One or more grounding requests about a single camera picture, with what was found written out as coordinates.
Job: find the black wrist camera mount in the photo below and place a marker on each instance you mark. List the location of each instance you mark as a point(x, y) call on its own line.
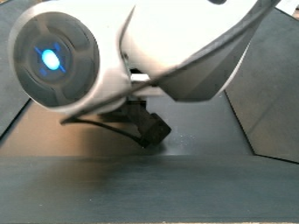
point(151, 126)

